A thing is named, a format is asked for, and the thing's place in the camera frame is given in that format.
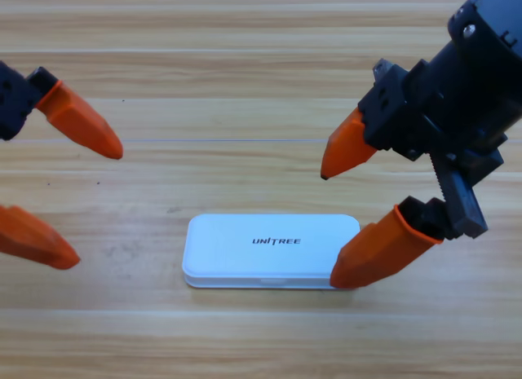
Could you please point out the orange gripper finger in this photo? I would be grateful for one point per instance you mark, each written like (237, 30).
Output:
(379, 254)
(32, 240)

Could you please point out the white Unitree pencil case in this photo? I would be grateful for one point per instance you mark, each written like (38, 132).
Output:
(228, 248)

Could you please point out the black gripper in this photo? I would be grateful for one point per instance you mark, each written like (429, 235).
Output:
(14, 102)
(456, 102)

